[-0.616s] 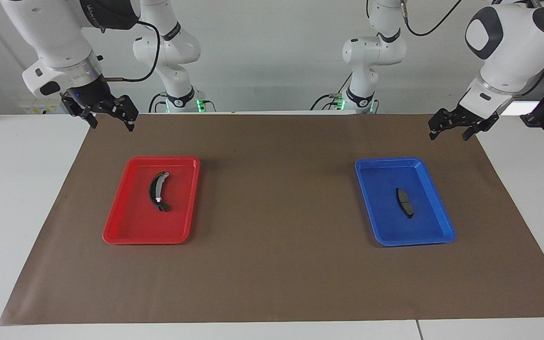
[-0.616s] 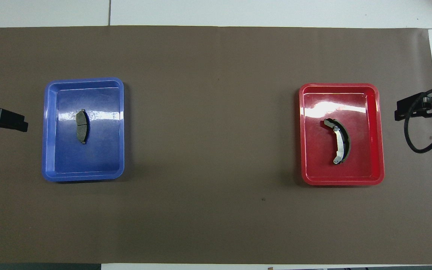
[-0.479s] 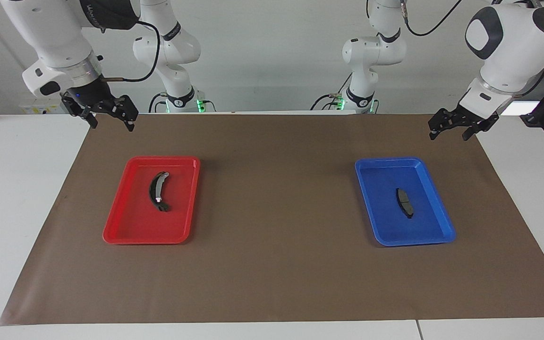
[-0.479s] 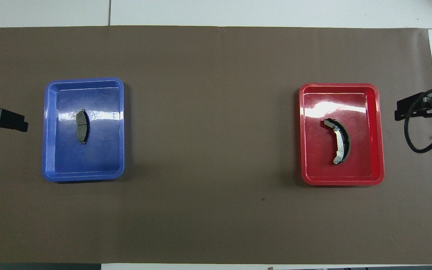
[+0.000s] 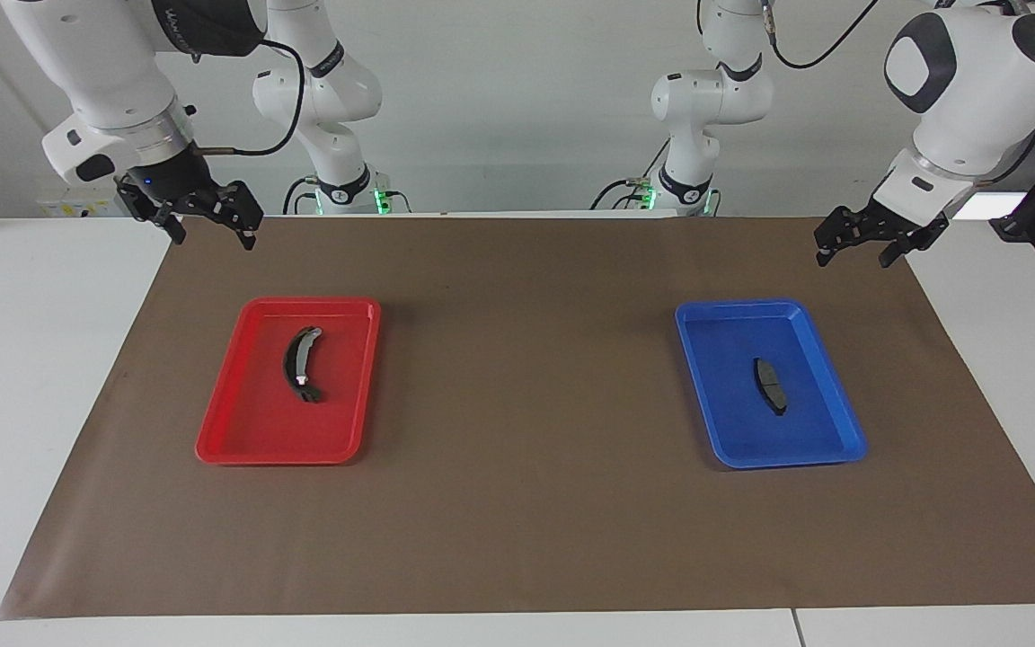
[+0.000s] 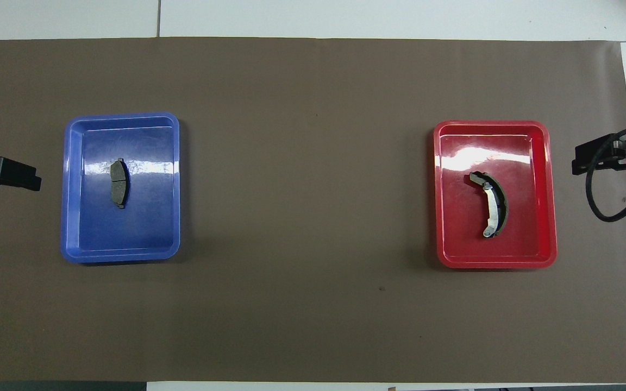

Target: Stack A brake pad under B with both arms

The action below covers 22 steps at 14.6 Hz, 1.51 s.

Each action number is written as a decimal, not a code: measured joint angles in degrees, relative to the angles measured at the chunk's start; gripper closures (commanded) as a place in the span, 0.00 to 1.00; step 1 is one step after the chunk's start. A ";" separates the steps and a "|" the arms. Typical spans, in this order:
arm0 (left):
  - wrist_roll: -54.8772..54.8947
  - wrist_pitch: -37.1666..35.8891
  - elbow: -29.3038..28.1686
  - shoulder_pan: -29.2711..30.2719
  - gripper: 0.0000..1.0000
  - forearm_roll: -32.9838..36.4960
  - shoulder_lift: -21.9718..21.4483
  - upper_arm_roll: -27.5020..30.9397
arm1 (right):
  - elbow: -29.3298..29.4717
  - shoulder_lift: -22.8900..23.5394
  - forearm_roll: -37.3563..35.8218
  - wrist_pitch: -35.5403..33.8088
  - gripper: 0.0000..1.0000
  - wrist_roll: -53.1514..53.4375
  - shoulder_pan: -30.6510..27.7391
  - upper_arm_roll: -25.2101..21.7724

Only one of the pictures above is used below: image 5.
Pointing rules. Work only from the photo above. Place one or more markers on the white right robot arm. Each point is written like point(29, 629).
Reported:
point(113, 72)

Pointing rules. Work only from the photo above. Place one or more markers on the dark brake pad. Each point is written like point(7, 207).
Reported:
point(771, 388)

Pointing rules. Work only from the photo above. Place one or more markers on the white yellow-labelled box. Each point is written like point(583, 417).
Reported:
point(64, 205)

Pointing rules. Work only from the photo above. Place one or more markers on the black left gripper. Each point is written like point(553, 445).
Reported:
point(890, 225)

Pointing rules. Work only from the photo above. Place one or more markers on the white flat panel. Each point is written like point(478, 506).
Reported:
point(989, 205)

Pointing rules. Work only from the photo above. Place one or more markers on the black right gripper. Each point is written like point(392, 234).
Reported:
point(172, 180)

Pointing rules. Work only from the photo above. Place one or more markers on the red plastic tray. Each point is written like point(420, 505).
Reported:
point(248, 422)

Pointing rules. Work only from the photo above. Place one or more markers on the blue plastic tray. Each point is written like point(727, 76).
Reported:
point(733, 422)

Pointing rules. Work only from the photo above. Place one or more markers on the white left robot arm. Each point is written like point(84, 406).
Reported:
point(976, 90)

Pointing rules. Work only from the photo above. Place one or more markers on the brown table mat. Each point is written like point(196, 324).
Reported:
point(526, 503)

